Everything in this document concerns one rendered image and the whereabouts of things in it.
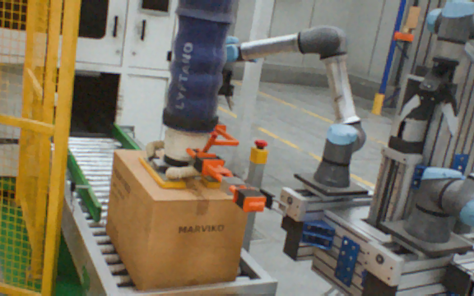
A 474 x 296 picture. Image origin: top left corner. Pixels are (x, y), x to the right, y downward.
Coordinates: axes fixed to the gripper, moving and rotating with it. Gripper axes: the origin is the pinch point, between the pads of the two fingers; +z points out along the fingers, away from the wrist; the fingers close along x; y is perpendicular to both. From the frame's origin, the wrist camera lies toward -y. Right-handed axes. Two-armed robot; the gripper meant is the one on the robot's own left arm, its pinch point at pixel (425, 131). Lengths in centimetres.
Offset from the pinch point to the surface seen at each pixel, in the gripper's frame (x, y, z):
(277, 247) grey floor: 131, 179, 142
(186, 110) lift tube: 93, 9, 18
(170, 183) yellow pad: 89, 1, 46
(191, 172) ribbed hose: 83, 5, 40
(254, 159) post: 96, 69, 48
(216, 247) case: 70, 12, 69
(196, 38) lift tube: 94, 9, -10
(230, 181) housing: 57, -5, 33
